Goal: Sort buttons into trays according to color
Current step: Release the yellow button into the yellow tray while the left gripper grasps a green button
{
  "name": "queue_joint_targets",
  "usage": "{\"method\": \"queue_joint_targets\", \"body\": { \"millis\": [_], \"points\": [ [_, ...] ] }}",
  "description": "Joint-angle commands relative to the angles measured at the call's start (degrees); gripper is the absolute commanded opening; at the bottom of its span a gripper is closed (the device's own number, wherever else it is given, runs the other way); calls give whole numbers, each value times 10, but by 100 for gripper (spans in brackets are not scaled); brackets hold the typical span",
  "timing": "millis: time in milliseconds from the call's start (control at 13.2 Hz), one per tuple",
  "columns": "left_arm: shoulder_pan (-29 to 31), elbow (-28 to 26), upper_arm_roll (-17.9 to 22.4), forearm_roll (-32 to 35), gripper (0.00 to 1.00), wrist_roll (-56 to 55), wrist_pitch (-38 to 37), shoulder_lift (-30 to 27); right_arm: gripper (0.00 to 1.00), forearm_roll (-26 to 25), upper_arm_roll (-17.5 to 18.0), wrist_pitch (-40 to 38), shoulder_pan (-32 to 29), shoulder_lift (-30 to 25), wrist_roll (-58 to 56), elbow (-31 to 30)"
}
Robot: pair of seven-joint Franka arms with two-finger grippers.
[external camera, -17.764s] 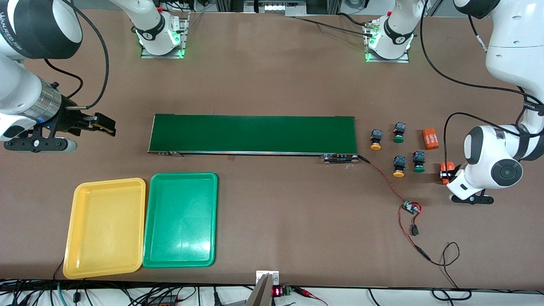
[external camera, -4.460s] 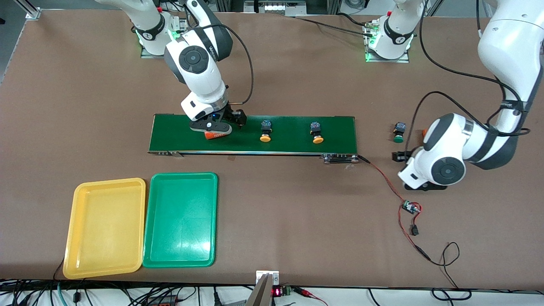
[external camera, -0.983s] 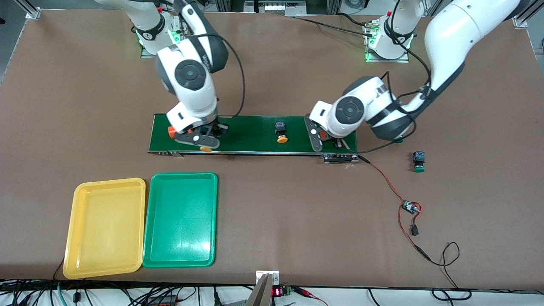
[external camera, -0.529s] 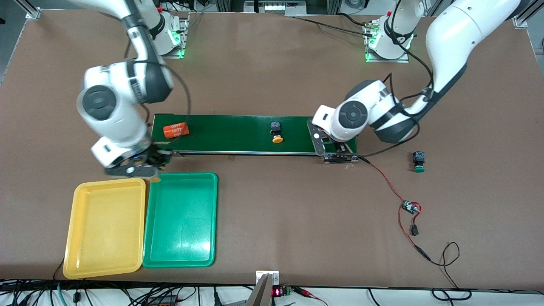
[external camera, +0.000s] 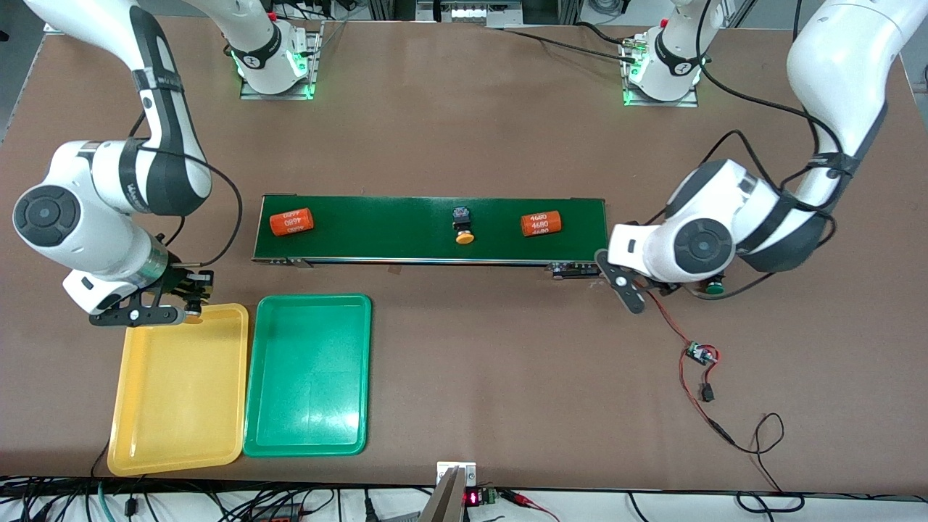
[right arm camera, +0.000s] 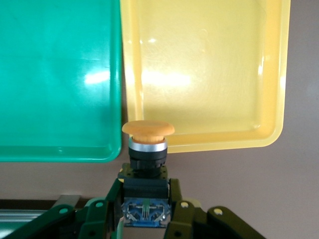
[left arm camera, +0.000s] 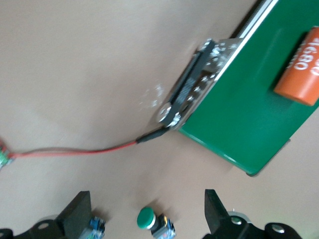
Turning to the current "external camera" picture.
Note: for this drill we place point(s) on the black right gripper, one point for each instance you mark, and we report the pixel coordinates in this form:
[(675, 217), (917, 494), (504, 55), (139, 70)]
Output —
[(176, 278)]

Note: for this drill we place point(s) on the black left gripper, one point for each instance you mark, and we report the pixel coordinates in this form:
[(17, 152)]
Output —
[(666, 289)]

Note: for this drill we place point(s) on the green push button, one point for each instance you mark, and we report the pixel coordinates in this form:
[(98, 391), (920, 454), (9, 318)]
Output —
[(715, 288)]

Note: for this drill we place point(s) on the orange 4680 cylinder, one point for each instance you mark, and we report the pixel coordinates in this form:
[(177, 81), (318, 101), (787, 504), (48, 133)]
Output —
[(291, 222), (541, 224)]

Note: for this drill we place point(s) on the yellow push button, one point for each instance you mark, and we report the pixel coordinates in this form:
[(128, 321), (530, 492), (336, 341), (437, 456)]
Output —
[(464, 236)]

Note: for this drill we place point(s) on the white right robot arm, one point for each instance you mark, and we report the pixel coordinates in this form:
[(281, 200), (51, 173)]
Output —
[(80, 217)]

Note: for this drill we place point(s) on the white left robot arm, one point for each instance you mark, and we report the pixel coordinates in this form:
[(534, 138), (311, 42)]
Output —
[(703, 246)]

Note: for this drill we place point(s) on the small green circuit board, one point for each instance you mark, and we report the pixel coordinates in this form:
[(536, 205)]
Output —
[(702, 353)]

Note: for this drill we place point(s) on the yellow plastic tray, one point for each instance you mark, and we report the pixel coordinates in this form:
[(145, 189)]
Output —
[(177, 391)]

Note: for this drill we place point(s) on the small black plug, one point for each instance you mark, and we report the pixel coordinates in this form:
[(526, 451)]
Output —
[(707, 394)]

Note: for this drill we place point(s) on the green plastic tray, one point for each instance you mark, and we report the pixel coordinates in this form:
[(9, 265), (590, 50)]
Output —
[(308, 377)]

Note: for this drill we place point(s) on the green conveyor belt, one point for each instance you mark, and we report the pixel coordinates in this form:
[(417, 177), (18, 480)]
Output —
[(391, 228)]

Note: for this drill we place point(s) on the red clip lead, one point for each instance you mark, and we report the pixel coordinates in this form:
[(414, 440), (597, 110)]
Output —
[(522, 499)]

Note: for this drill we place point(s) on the red digit display module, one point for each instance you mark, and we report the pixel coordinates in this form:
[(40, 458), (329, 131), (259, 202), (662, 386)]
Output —
[(473, 498)]

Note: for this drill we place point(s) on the silver control box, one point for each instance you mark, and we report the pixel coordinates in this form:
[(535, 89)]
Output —
[(467, 13)]

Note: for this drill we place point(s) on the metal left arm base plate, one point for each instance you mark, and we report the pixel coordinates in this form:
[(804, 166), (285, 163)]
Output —
[(663, 104)]

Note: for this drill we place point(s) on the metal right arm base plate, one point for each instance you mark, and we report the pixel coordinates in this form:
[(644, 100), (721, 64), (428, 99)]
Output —
[(317, 58)]

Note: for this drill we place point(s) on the silver camera stand bracket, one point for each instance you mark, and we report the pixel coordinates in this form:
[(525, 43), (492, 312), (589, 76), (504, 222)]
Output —
[(442, 500)]

